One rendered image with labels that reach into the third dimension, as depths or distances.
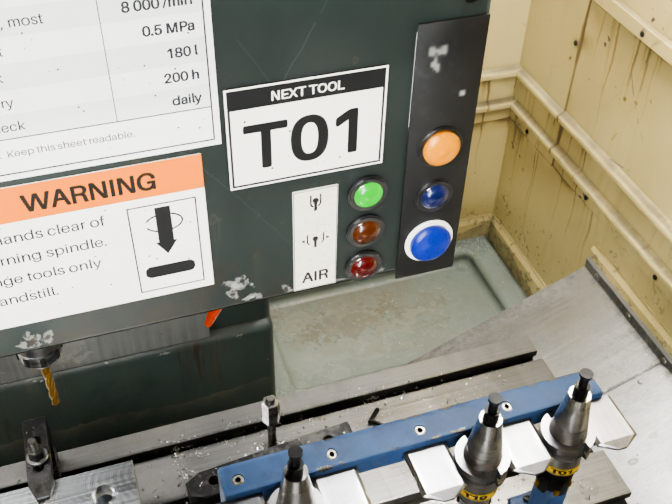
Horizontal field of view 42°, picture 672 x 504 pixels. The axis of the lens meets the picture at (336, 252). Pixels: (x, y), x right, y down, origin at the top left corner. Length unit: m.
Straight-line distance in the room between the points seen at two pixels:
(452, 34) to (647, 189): 1.14
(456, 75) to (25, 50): 0.24
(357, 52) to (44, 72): 0.17
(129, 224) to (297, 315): 1.52
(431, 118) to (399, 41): 0.06
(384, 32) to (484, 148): 1.56
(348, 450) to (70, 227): 0.56
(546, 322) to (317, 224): 1.25
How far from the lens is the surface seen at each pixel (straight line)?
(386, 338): 1.99
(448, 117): 0.56
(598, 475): 1.45
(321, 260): 0.59
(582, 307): 1.79
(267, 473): 1.00
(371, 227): 0.58
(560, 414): 1.04
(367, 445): 1.02
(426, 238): 0.60
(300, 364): 1.94
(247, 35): 0.48
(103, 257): 0.55
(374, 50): 0.51
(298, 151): 0.53
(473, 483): 1.03
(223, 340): 1.61
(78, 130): 0.49
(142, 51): 0.47
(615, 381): 1.70
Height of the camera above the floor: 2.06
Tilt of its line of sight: 42 degrees down
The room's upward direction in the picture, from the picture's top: 2 degrees clockwise
